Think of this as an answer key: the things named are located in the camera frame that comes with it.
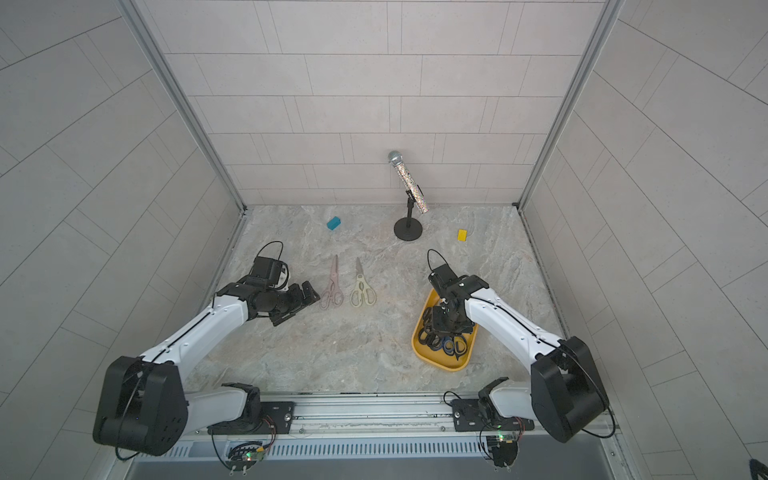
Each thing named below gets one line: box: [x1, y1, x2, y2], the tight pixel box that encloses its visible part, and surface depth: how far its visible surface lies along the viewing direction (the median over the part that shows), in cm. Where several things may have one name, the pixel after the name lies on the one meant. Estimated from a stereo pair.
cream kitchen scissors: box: [350, 257, 377, 308], surface depth 94 cm
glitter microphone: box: [388, 150, 430, 214], surface depth 96 cm
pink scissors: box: [320, 254, 345, 311], surface depth 95 cm
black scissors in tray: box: [452, 336, 468, 361], surface depth 83 cm
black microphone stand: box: [394, 189, 423, 241], surface depth 111 cm
